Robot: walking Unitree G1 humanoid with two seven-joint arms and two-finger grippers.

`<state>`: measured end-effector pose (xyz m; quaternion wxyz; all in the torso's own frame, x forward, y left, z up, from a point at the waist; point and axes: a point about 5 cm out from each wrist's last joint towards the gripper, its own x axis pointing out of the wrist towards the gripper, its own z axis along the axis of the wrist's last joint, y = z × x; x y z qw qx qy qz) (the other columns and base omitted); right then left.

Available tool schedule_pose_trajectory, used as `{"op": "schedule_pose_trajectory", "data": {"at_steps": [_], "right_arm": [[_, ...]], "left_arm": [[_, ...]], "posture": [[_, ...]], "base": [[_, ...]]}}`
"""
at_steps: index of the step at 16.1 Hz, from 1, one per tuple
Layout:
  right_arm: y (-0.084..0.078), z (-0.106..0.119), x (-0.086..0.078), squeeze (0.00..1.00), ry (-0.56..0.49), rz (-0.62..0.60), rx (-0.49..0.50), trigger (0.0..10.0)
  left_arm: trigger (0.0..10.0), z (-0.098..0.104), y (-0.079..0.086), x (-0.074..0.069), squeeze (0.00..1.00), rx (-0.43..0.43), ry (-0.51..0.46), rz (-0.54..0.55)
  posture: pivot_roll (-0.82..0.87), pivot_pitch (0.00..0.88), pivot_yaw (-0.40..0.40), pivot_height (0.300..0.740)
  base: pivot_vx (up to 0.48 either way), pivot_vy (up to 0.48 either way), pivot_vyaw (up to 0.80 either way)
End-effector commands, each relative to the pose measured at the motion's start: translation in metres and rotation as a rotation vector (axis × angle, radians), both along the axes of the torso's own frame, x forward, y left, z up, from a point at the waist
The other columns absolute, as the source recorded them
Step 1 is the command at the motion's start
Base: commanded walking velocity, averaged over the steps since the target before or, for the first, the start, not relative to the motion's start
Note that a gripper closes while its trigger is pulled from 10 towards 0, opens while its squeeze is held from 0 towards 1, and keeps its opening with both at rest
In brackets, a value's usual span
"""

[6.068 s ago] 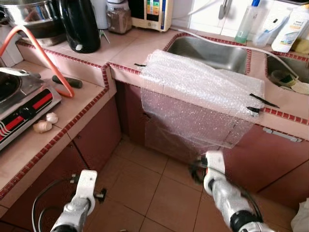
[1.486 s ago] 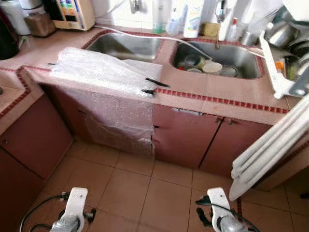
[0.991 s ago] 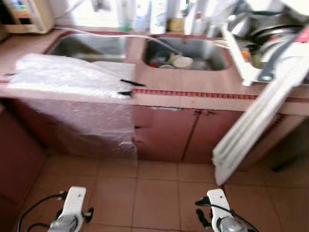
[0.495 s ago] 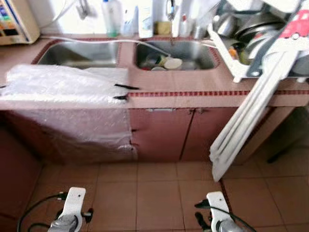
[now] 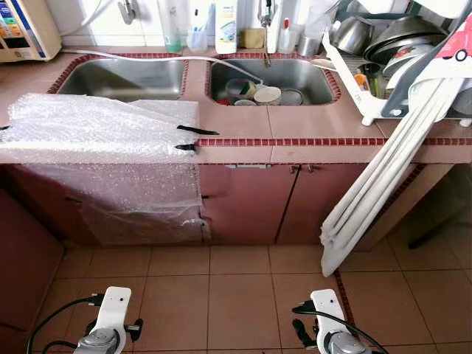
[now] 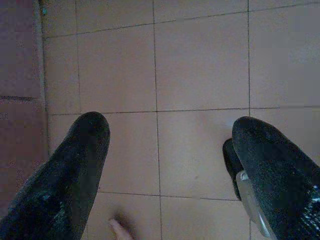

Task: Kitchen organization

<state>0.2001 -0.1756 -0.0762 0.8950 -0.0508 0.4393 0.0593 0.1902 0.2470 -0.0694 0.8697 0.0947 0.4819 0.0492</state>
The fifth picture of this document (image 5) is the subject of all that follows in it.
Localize clear plastic cup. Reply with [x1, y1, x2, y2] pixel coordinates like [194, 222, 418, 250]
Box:
[185, 22, 209, 53]

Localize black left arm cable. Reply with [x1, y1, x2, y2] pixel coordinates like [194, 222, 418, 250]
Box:
[26, 294, 104, 354]

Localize beige sponge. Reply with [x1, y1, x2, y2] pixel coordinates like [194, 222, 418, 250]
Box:
[239, 27, 267, 50]

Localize dark cup with orange utensil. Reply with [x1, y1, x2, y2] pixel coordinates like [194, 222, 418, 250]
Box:
[353, 63, 385, 98]

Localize white dish rack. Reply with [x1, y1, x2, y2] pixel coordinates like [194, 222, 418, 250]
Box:
[322, 29, 472, 128]

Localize steel pot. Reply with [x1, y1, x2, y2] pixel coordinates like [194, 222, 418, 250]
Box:
[331, 15, 372, 57]

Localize beige water ionizer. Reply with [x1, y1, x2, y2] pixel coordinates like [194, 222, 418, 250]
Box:
[0, 0, 63, 64]

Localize white dish soap bottle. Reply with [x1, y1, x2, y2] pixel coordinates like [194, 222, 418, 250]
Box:
[214, 0, 239, 55]

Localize thin white drain hose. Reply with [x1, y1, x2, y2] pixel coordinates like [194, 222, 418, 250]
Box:
[62, 48, 327, 84]

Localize white hose to faucet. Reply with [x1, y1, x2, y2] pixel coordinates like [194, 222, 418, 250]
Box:
[62, 0, 120, 38]

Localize empty steel sink basin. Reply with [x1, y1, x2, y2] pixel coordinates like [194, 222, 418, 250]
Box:
[49, 55, 190, 103]

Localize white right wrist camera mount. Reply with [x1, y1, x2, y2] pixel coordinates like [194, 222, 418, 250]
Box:
[309, 288, 348, 349]

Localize stacked grey plates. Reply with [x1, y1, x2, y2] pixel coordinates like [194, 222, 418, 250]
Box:
[364, 15, 448, 66]

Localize beige bowl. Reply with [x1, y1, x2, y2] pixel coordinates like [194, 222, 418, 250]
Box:
[252, 86, 283, 106]

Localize metal sink tap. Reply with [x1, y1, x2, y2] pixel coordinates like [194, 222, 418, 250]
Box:
[257, 0, 278, 68]

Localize long black tape strip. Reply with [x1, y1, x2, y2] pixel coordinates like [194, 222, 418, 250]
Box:
[176, 125, 221, 137]

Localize white folded drying rack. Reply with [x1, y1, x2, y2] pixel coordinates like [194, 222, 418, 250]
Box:
[320, 74, 472, 278]

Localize beige faucet with metal spout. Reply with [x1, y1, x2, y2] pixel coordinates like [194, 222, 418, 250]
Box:
[117, 0, 143, 24]

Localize reddish brown cabinet door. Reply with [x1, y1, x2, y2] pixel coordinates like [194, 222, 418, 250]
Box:
[198, 163, 297, 245]
[276, 163, 371, 245]

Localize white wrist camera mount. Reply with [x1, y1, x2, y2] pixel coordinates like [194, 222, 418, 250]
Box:
[94, 286, 133, 349]
[309, 288, 348, 349]

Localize clear bubble wrap sheet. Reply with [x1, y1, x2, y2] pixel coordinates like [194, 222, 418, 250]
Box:
[0, 93, 207, 245]

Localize white cloth red truck print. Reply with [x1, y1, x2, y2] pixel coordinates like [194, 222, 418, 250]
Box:
[408, 0, 472, 83]

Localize shallow steel dish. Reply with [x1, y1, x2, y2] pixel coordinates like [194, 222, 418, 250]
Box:
[280, 88, 305, 106]

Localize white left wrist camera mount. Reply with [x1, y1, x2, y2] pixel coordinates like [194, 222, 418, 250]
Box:
[94, 286, 133, 349]

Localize blue white toothbrush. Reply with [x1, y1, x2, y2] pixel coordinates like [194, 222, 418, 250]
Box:
[190, 6, 204, 35]

